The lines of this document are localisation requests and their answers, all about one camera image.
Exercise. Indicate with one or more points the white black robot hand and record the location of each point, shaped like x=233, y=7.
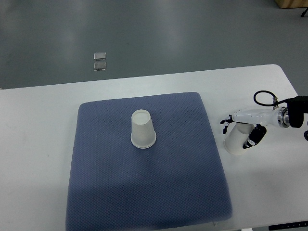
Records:
x=259, y=119

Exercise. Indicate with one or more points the white paper cup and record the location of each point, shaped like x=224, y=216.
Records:
x=237, y=138
x=143, y=135

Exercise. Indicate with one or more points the black tripod leg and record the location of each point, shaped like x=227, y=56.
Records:
x=304, y=12

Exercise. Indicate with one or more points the black table control panel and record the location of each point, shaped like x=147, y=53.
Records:
x=293, y=225

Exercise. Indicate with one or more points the wooden furniture corner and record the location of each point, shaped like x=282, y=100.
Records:
x=290, y=4

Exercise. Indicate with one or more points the blue mesh cushion mat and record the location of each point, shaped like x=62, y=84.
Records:
x=115, y=186

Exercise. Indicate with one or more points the white paper cup on mat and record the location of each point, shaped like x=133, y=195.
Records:
x=143, y=135

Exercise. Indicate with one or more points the upper metal floor plate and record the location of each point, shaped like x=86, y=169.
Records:
x=98, y=56

